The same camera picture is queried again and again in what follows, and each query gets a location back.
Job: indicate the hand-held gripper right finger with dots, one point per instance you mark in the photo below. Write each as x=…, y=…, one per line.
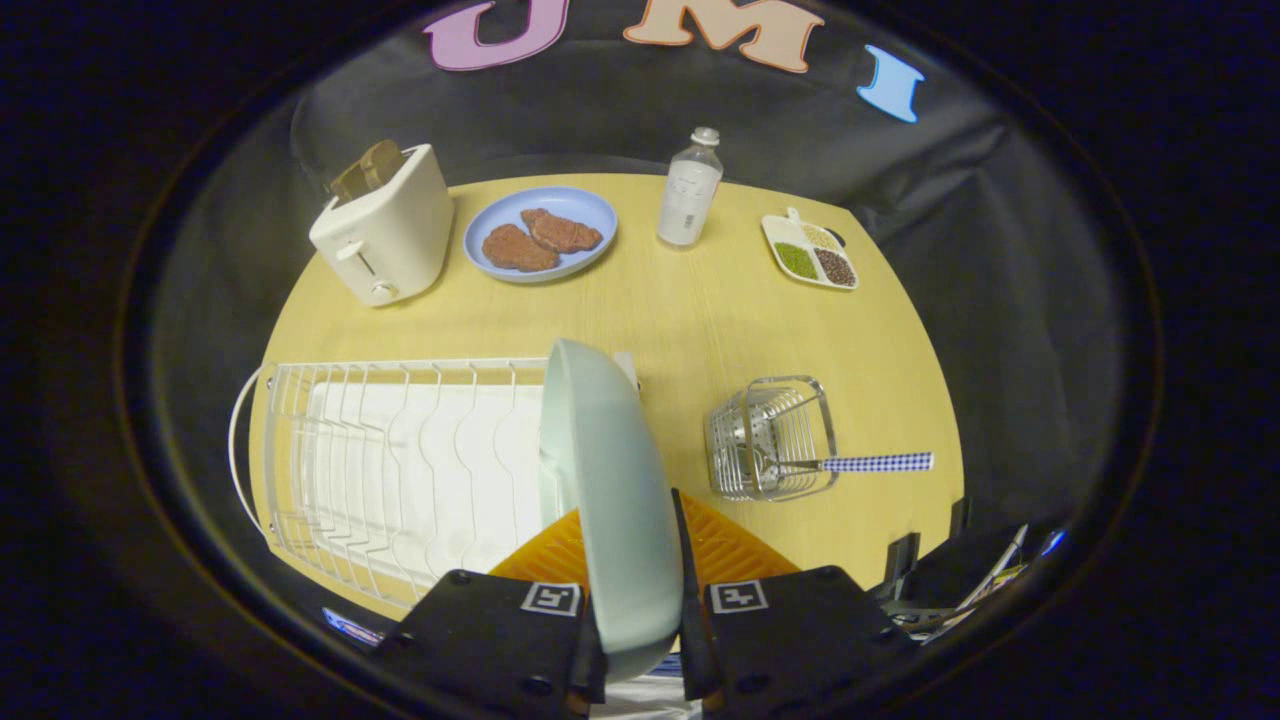
x=800, y=630

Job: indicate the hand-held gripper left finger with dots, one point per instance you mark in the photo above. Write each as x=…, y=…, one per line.
x=480, y=630

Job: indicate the pale green plate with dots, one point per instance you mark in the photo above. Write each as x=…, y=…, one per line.
x=612, y=490

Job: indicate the white divided dish with beans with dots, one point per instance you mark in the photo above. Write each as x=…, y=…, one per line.
x=810, y=252

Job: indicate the blue plate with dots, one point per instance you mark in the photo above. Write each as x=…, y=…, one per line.
x=540, y=234

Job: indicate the white drip tray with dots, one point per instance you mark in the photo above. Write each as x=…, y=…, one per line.
x=420, y=470

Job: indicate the brown meat patty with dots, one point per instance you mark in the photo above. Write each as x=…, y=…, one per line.
x=562, y=231
x=518, y=248

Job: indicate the cream toaster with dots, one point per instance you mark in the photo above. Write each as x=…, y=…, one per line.
x=385, y=232

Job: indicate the clear plastic bottle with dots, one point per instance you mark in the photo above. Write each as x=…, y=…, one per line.
x=689, y=190

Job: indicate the brown toast slice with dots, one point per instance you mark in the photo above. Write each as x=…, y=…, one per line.
x=368, y=168

